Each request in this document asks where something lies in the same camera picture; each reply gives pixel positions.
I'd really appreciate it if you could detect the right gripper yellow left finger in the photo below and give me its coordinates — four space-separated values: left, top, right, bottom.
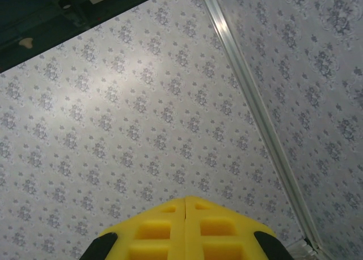
81 196 186 260

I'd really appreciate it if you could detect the aluminium frame post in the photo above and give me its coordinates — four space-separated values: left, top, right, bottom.
197 0 323 257

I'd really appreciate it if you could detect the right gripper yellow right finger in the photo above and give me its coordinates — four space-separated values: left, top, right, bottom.
184 196 293 260

